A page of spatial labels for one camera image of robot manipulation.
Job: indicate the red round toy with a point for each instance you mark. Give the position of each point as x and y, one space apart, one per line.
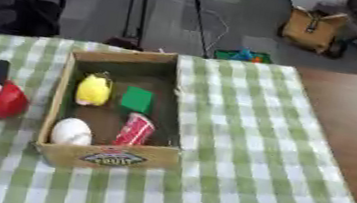
9 102

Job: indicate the tan cardboard box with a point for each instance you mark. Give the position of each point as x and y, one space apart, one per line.
103 158

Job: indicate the white ball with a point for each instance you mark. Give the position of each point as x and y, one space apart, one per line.
72 132

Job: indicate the yellow soft toy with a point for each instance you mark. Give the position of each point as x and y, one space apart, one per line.
93 91

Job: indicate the green block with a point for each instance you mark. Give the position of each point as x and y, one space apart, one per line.
137 99

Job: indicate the red striped carton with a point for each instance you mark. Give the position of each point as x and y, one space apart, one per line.
135 130

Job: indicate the black tripod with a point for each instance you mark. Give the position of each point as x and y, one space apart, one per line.
143 4

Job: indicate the green and blue toy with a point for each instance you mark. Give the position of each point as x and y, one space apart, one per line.
244 55

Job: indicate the tan bag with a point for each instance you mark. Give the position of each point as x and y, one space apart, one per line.
312 29

